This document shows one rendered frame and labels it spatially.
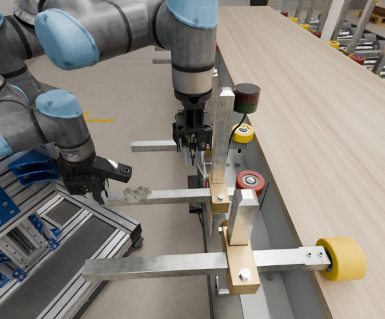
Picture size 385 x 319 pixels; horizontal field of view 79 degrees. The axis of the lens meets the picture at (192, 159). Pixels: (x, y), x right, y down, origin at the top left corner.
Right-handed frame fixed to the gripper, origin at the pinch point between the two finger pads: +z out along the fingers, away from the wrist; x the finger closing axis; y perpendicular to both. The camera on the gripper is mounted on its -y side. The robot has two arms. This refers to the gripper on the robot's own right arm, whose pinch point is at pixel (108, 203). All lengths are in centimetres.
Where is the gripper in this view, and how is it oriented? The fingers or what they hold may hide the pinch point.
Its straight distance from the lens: 76.5
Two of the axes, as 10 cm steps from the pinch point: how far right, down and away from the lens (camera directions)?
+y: -10.0, 0.3, -0.4
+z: 0.0, 7.4, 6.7
